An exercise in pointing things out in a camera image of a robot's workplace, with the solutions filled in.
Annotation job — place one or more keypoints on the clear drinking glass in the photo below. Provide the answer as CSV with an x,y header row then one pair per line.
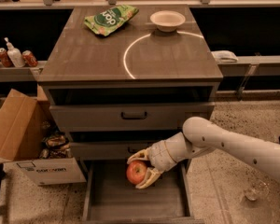
x,y
258,190

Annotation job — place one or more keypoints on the red soda can right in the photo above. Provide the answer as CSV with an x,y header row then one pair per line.
x,y
29,58

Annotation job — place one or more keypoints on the white paper bowl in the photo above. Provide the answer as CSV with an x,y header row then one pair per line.
x,y
167,20

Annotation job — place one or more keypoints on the grey low shelf ledge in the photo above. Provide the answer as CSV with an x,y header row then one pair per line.
x,y
26,73

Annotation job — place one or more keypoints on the grey drawer cabinet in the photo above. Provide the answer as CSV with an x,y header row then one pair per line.
x,y
137,64

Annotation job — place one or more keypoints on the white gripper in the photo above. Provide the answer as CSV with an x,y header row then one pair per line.
x,y
159,156

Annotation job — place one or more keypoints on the brown cardboard box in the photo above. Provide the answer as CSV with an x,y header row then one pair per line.
x,y
23,125

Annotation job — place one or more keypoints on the grey open bottom drawer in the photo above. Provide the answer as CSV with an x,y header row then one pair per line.
x,y
112,199

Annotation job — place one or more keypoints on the green chip bag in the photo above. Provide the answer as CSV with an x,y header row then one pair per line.
x,y
109,21

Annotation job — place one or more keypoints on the grey top drawer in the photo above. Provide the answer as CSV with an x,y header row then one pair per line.
x,y
129,117

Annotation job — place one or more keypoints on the grey middle drawer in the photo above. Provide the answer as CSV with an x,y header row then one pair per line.
x,y
102,150

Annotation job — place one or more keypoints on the white printed cardboard box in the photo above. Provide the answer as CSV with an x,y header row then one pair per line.
x,y
52,171

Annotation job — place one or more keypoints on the red soda can left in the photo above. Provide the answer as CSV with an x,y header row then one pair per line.
x,y
4,59

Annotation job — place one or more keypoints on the folded white cloth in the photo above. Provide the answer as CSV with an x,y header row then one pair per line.
x,y
225,56

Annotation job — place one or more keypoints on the shiny snack packets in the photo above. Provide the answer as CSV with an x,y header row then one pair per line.
x,y
55,146

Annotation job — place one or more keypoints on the white pump bottle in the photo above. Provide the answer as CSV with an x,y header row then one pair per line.
x,y
14,54

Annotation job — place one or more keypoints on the red apple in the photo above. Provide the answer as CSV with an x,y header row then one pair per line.
x,y
136,172

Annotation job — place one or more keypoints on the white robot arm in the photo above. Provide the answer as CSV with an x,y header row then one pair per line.
x,y
200,136

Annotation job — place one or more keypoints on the red soda can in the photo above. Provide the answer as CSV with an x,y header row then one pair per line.
x,y
4,59
29,58

